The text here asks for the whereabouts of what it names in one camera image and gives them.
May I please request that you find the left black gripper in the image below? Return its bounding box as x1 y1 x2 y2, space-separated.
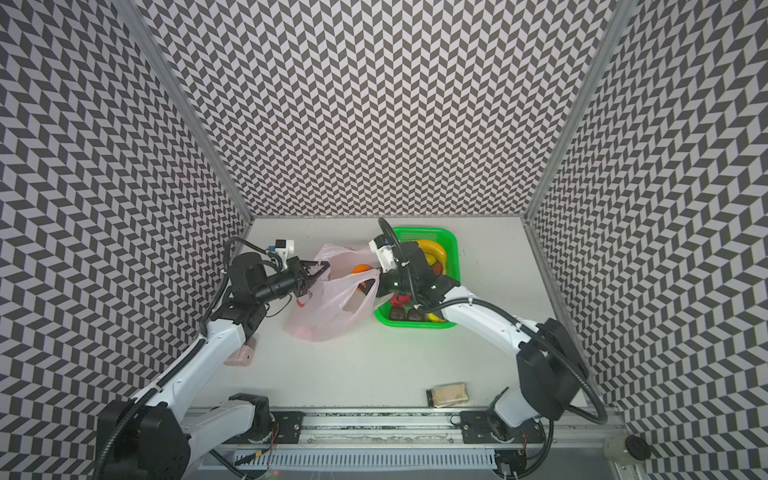
254 256 331 304

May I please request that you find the pink printed plastic bag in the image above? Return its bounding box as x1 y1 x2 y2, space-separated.
285 244 379 342

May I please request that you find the pink fake dragon fruit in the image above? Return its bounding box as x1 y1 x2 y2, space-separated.
390 294 413 308

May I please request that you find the orange fake tangerine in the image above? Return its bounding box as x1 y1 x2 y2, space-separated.
351 264 375 278

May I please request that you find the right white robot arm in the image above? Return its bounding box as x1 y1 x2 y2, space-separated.
369 234 608 442

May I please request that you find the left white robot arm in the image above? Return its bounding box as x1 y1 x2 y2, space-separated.
93 246 330 479

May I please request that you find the dark brown fake passionfruit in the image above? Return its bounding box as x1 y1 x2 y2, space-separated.
388 306 407 321

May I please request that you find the yellow fake banana bunch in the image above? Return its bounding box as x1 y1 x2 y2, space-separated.
416 239 447 267

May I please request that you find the green plastic basket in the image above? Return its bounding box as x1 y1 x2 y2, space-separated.
374 226 461 330

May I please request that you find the pink small packet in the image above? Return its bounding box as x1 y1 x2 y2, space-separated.
224 337 257 367

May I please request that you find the tan sponge in wrapper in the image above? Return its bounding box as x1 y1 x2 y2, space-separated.
426 383 469 408

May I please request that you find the black round knob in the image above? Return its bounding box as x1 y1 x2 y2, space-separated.
624 435 653 462

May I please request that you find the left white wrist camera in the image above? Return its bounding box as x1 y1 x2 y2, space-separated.
267 239 295 261

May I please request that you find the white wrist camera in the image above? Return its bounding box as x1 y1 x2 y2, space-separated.
368 234 397 273
267 239 295 261

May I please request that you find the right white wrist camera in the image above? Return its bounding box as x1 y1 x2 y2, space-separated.
368 234 397 273

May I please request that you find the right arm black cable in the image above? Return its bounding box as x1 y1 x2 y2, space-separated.
377 217 404 253

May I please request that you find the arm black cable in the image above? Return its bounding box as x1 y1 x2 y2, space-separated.
377 217 404 253
223 236 277 265

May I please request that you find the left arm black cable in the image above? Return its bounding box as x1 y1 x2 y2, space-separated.
223 236 277 265

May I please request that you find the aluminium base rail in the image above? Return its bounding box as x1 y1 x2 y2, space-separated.
156 408 626 479

